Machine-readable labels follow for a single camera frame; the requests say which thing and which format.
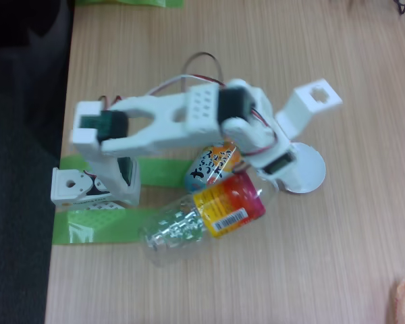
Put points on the white round plate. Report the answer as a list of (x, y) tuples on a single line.
[(314, 168)]

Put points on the green plastic sheet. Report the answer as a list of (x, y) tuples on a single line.
[(128, 2)]

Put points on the person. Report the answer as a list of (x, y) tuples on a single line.
[(17, 20)]

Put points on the white empty camera mount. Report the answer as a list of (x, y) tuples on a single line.
[(300, 111)]

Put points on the short green tape strip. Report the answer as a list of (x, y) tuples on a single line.
[(162, 172)]

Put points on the blue orange aluminium bottle can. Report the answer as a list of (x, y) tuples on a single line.
[(212, 165)]

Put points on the clear plastic bottle orange label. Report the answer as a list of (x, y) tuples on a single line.
[(229, 202)]

